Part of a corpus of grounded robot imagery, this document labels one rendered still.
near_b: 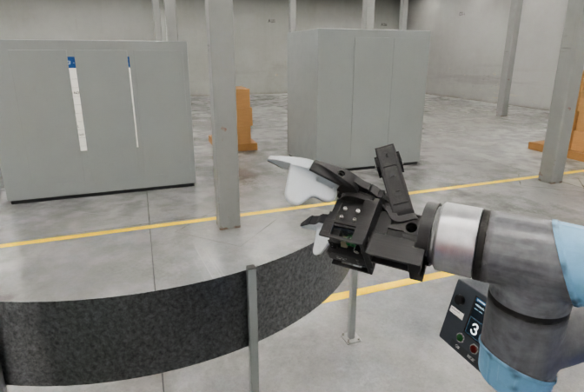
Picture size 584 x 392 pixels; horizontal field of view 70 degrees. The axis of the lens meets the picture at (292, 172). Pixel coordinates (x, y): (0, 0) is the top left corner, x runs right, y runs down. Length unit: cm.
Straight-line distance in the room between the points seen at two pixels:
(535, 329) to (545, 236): 9
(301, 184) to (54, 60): 567
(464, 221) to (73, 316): 169
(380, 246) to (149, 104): 565
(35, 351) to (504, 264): 189
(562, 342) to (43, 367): 192
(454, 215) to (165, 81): 567
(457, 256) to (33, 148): 599
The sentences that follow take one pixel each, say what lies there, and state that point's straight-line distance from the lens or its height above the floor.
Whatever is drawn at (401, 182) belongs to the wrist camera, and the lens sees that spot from 51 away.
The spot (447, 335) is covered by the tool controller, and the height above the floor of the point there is 109.
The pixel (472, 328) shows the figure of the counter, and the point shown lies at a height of 116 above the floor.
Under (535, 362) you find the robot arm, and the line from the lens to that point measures 51.
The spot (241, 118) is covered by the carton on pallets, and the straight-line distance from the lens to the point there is 835.
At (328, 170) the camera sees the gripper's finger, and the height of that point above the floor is 175.
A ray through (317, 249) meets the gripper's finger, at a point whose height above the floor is 162.
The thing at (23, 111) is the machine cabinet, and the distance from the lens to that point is 618.
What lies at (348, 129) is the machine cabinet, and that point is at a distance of 681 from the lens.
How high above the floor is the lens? 188
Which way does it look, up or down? 16 degrees down
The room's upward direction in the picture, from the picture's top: straight up
